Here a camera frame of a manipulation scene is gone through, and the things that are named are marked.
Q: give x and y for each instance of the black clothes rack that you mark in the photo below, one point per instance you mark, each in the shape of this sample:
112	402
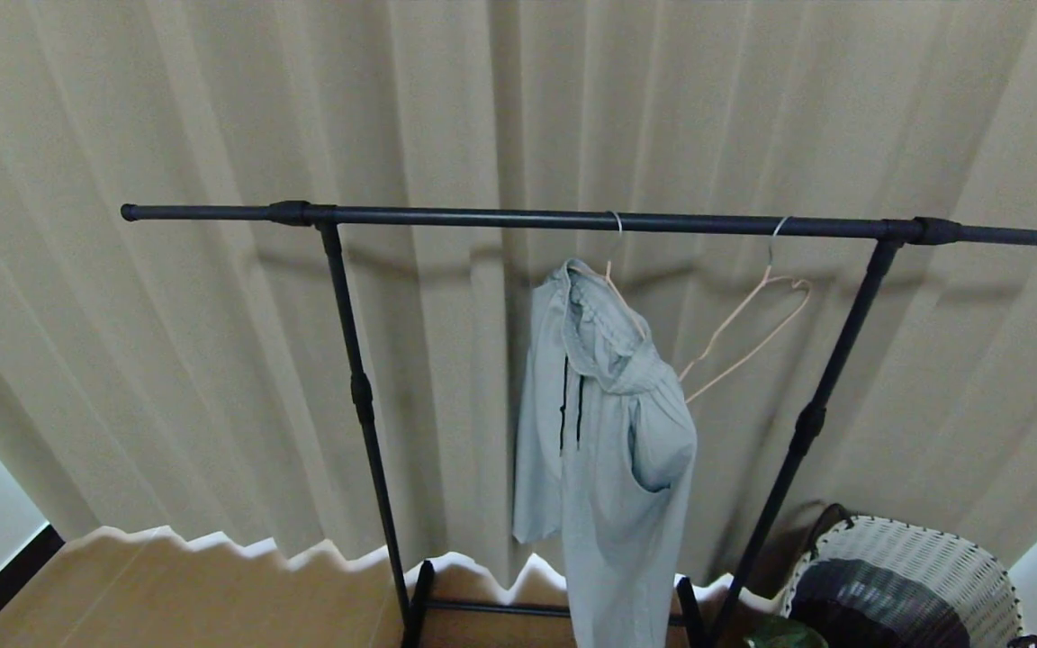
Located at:
572	219

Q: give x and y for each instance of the beige curtain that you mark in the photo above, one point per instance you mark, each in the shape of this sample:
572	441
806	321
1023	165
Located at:
167	108

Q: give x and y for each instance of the white laundry basket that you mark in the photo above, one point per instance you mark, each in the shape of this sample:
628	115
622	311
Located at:
933	549

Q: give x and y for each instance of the pink clothes hanger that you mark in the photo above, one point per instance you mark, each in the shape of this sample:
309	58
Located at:
608	270
768	270

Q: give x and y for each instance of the green garment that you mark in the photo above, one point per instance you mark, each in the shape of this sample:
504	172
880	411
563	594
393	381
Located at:
784	635

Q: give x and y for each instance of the pale grey shorts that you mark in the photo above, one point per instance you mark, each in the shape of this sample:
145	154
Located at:
608	468

